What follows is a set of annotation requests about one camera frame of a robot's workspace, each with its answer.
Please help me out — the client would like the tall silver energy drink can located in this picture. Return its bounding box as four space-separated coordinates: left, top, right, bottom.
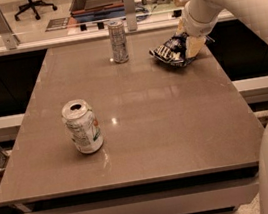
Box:
108 20 129 64

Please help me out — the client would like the metal glass-railing post centre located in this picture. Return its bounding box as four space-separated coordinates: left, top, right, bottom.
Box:
123 0 138 32

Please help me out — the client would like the crushed white 7up can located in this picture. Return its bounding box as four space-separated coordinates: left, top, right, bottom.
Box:
61 99 104 154

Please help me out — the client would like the blue chip bag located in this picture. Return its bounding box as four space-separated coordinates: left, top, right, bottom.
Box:
147 28 218 73

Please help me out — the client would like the black office chair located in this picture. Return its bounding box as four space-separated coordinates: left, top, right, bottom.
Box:
14 0 58 21

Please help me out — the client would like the metal glass-railing post left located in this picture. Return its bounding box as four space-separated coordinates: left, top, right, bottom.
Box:
0 10 20 50

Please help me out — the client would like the metal glass-railing post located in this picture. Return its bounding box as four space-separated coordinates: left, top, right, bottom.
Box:
0 10 20 50
123 0 138 32

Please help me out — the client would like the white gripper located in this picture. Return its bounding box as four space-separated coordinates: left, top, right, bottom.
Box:
175 0 223 59

